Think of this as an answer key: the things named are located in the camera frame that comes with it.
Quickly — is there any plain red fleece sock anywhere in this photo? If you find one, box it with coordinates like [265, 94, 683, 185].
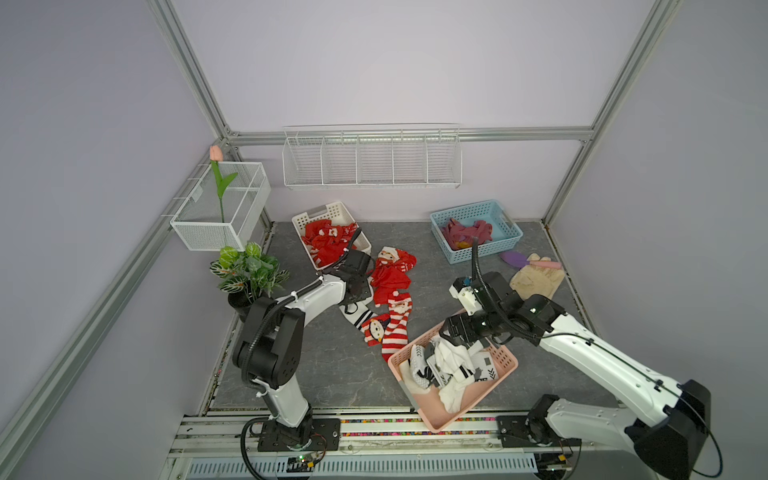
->
[371, 265, 411, 306]

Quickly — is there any santa face red sock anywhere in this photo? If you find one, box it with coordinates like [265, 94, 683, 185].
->
[376, 246, 417, 273]

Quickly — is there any white sock black pattern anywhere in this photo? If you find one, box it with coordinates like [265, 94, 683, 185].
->
[399, 335, 483, 414]

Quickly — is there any white sock grey emblem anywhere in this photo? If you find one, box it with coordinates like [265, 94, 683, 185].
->
[471, 350, 498, 383]

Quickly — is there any red penguin sock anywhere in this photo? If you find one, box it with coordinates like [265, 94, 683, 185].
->
[360, 314, 390, 346]

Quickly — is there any santa striped small sock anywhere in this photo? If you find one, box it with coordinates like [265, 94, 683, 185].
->
[381, 292, 413, 361]

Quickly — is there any white black striped sock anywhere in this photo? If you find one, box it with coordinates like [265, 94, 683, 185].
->
[339, 301, 375, 330]

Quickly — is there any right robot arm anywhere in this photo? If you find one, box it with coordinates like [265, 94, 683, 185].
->
[440, 245, 714, 479]

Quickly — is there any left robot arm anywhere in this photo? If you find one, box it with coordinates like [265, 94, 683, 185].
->
[232, 247, 373, 451]

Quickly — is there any white plastic basket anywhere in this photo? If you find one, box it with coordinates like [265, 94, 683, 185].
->
[292, 201, 371, 271]

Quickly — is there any pink plastic basket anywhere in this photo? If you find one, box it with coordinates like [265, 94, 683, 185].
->
[388, 323, 519, 433]

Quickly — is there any blue plastic basket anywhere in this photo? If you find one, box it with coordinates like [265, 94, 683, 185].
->
[429, 200, 524, 265]

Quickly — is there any beige work glove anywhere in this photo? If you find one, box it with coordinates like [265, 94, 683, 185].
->
[509, 265, 565, 300]

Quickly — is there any purple pink scoop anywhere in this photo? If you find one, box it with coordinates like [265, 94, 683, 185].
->
[500, 250, 562, 270]

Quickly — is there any green potted plant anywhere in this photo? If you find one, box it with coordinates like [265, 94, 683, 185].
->
[209, 241, 290, 322]

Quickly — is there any artificial pink tulip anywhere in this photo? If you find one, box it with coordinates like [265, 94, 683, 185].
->
[209, 145, 238, 222]

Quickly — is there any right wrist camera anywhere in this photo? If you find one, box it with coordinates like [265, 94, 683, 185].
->
[449, 277, 483, 316]

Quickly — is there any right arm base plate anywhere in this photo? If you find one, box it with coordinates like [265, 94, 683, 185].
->
[496, 415, 581, 448]

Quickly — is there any white wire wall shelf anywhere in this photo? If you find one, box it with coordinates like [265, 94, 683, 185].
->
[282, 123, 463, 189]

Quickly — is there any white mesh wall box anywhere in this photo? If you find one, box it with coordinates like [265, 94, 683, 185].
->
[170, 161, 271, 252]

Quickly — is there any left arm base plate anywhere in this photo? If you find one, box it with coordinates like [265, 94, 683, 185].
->
[257, 417, 341, 452]

